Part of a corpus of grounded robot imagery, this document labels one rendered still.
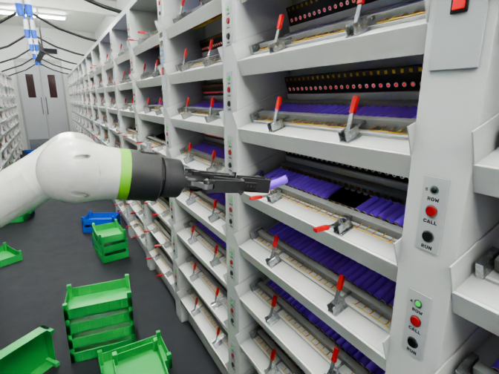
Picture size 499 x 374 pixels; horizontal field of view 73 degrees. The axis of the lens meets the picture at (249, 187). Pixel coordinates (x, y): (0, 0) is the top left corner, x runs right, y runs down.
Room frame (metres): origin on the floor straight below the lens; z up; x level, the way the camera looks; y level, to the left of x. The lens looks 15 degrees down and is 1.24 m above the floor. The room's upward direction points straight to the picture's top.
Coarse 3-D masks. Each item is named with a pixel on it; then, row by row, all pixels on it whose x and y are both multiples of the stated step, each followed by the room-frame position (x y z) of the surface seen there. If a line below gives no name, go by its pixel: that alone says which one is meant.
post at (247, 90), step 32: (224, 0) 1.14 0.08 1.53; (256, 0) 1.11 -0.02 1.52; (288, 0) 1.16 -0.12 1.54; (224, 32) 1.14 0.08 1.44; (256, 32) 1.11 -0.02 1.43; (288, 32) 1.17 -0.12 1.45; (224, 64) 1.14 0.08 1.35; (224, 96) 1.15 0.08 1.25; (256, 96) 1.11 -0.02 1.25; (224, 128) 1.15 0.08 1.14; (256, 160) 1.11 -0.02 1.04
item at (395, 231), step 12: (288, 192) 0.91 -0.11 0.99; (300, 192) 0.88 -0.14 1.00; (300, 204) 0.84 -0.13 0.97; (312, 204) 0.83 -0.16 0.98; (324, 204) 0.78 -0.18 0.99; (336, 204) 0.76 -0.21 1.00; (360, 216) 0.69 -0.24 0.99; (372, 228) 0.66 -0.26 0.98; (384, 228) 0.63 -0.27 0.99; (396, 228) 0.62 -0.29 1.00
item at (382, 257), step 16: (272, 160) 1.13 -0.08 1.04; (304, 160) 1.04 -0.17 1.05; (352, 176) 0.87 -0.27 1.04; (368, 176) 0.82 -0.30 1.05; (256, 208) 0.99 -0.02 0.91; (272, 208) 0.90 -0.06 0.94; (288, 208) 0.86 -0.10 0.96; (304, 208) 0.84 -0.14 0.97; (352, 208) 0.77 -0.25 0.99; (288, 224) 0.85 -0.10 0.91; (304, 224) 0.78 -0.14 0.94; (320, 224) 0.74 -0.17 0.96; (320, 240) 0.74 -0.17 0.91; (336, 240) 0.68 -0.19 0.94; (352, 240) 0.65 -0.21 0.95; (368, 240) 0.64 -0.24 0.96; (384, 240) 0.62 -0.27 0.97; (400, 240) 0.55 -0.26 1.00; (352, 256) 0.65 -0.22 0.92; (368, 256) 0.61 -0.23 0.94; (384, 256) 0.58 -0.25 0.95; (384, 272) 0.58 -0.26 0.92
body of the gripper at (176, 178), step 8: (168, 160) 0.62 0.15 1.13; (176, 160) 0.63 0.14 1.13; (168, 168) 0.60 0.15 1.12; (176, 168) 0.61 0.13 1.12; (168, 176) 0.59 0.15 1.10; (176, 176) 0.60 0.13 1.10; (184, 176) 0.61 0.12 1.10; (192, 176) 0.63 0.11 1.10; (200, 176) 0.64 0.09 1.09; (168, 184) 0.59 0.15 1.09; (176, 184) 0.60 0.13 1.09; (184, 184) 0.61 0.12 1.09; (168, 192) 0.60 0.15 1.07; (176, 192) 0.61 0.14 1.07
